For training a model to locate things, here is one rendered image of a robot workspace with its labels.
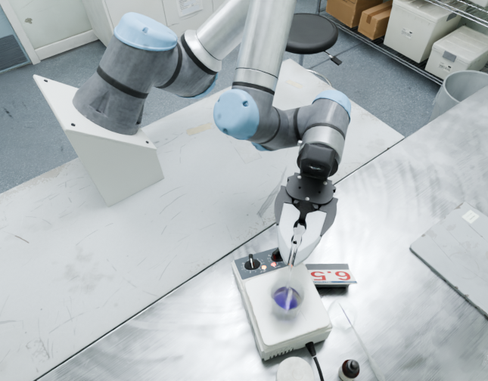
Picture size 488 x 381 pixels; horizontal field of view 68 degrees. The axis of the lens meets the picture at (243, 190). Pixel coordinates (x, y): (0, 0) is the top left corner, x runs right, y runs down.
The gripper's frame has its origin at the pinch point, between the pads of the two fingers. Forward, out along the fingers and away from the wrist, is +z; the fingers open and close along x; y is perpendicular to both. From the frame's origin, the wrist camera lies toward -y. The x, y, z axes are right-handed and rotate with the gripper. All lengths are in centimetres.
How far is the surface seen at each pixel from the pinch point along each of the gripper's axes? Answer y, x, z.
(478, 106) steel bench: 27, -39, -76
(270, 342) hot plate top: 17.1, 0.6, 7.7
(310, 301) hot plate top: 17.2, -4.2, -1.0
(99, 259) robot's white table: 26.1, 40.8, -0.2
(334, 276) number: 23.7, -8.1, -9.9
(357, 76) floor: 118, -7, -213
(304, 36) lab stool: 53, 24, -144
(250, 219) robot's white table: 26.2, 12.6, -19.4
